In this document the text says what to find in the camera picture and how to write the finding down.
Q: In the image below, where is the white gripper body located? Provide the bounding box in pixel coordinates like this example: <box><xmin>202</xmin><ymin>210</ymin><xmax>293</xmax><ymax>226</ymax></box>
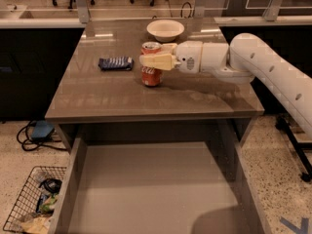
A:
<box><xmin>175</xmin><ymin>41</ymin><xmax>203</xmax><ymax>74</ymax></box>

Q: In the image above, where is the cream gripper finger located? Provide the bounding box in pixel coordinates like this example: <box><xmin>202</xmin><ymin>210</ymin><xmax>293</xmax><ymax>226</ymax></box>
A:
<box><xmin>139</xmin><ymin>54</ymin><xmax>180</xmax><ymax>71</ymax></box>
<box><xmin>161</xmin><ymin>43</ymin><xmax>177</xmax><ymax>54</ymax></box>

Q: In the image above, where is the red coke can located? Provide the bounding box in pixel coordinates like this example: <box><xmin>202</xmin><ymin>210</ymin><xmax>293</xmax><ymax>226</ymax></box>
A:
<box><xmin>141</xmin><ymin>42</ymin><xmax>162</xmax><ymax>87</ymax></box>

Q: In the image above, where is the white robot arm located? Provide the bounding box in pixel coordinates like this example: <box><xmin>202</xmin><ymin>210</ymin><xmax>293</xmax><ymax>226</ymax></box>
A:
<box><xmin>139</xmin><ymin>33</ymin><xmax>312</xmax><ymax>137</ymax></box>

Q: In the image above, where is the grey counter cabinet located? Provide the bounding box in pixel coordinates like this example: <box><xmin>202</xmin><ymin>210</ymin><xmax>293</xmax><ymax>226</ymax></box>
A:
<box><xmin>46</xmin><ymin>19</ymin><xmax>264</xmax><ymax>147</ymax></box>

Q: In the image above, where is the open grey top drawer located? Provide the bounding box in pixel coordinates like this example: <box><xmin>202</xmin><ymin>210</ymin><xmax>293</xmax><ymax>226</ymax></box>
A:
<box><xmin>47</xmin><ymin>133</ymin><xmax>271</xmax><ymax>234</ymax></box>

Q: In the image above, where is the white ceramic bowl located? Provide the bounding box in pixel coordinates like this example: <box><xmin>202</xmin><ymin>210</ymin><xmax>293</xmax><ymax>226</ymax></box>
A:
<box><xmin>146</xmin><ymin>19</ymin><xmax>184</xmax><ymax>43</ymax></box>

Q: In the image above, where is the blue striped snack bag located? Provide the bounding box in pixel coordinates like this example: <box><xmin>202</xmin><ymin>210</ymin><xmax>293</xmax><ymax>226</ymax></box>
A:
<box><xmin>98</xmin><ymin>57</ymin><xmax>134</xmax><ymax>71</ymax></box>

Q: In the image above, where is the blue foot pedal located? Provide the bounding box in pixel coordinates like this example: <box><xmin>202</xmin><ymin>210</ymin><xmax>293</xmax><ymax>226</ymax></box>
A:
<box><xmin>31</xmin><ymin>120</ymin><xmax>55</xmax><ymax>140</ymax></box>

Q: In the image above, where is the green snack bag in basket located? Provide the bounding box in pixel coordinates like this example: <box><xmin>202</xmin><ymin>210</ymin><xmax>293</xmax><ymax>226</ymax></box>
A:
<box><xmin>39</xmin><ymin>194</ymin><xmax>59</xmax><ymax>214</ymax></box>

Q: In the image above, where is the yellow snack bag in basket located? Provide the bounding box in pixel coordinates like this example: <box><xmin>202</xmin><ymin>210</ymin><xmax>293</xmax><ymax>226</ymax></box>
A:
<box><xmin>20</xmin><ymin>216</ymin><xmax>51</xmax><ymax>234</ymax></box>

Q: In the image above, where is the black rolling cart frame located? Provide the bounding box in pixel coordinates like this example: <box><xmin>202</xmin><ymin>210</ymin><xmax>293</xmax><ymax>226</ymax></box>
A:
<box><xmin>275</xmin><ymin>116</ymin><xmax>312</xmax><ymax>182</ymax></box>

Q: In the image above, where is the black floor cable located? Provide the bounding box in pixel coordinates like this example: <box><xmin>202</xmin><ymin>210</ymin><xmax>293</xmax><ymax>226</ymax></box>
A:
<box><xmin>16</xmin><ymin>120</ymin><xmax>68</xmax><ymax>153</ymax></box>

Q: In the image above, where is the black wire basket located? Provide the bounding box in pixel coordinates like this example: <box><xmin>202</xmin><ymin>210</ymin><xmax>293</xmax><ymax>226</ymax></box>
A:
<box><xmin>3</xmin><ymin>166</ymin><xmax>66</xmax><ymax>233</ymax></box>

